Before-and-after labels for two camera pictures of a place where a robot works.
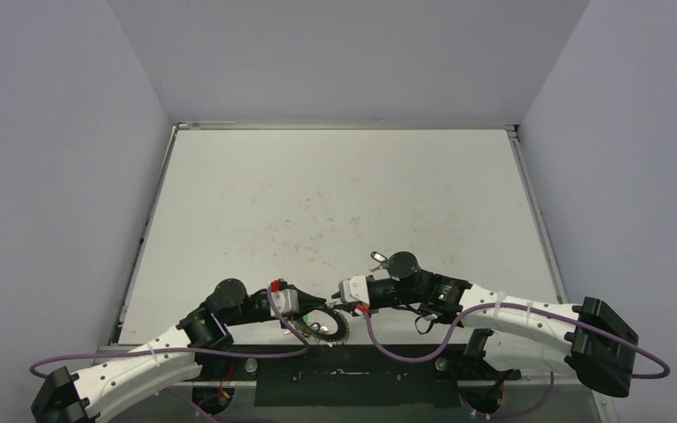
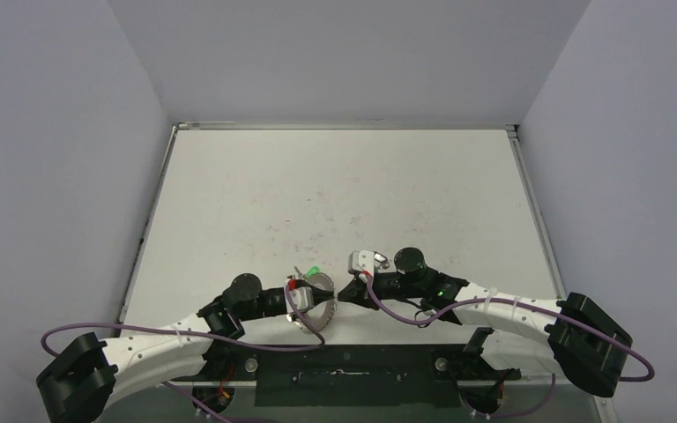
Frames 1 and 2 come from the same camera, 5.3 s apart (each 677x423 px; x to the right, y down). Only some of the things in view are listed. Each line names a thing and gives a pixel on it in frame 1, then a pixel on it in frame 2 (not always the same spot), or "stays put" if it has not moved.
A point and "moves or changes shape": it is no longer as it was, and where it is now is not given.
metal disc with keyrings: (323, 323) moves or changes shape
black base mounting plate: (357, 376) stays put
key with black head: (377, 256) stays put
